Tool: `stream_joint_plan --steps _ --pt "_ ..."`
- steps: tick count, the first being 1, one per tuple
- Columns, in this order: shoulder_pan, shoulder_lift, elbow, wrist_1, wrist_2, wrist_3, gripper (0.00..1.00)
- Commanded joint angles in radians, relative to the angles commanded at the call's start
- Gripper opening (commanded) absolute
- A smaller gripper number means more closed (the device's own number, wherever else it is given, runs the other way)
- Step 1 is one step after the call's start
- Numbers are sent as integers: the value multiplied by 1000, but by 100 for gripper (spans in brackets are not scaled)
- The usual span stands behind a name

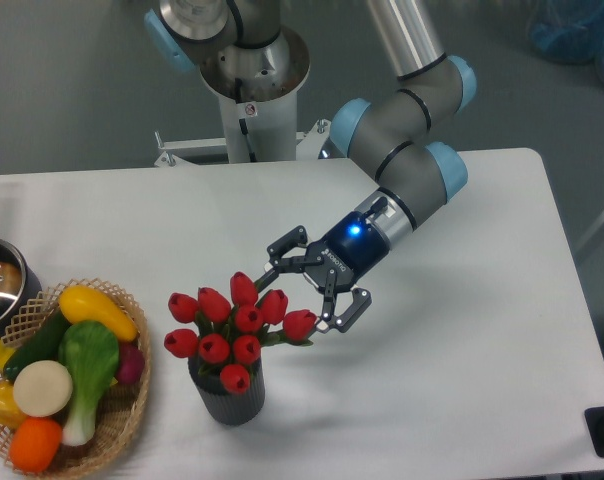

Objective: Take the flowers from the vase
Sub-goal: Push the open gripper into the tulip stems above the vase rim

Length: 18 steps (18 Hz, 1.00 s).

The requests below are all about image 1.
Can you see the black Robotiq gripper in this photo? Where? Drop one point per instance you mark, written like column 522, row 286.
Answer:
column 351, row 248

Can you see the red tulip bouquet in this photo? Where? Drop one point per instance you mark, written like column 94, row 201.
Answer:
column 225, row 336

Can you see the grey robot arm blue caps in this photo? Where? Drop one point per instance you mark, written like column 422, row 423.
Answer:
column 255, row 66

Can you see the dark grey ribbed vase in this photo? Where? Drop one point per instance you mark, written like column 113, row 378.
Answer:
column 225, row 407

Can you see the red radish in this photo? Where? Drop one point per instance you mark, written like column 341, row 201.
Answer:
column 131, row 364

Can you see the woven wicker basket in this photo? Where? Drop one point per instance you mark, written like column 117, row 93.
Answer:
column 119, row 413

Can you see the green bok choy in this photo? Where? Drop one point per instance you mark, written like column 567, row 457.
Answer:
column 90, row 353

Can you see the yellow squash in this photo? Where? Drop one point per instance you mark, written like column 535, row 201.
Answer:
column 80, row 303

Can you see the dark green cucumber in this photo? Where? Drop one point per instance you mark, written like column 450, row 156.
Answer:
column 42, row 345

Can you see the cream round bun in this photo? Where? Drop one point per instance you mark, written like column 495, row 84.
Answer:
column 43, row 388

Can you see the yellow banana tip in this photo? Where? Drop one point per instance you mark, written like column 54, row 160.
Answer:
column 6, row 353

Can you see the orange fruit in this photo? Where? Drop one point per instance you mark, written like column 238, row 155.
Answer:
column 35, row 444

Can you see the yellow bell pepper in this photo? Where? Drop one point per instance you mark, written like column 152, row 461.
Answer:
column 11, row 415

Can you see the blue plastic bag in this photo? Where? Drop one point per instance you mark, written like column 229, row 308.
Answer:
column 568, row 32

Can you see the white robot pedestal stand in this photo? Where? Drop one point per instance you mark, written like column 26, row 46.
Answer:
column 254, row 131

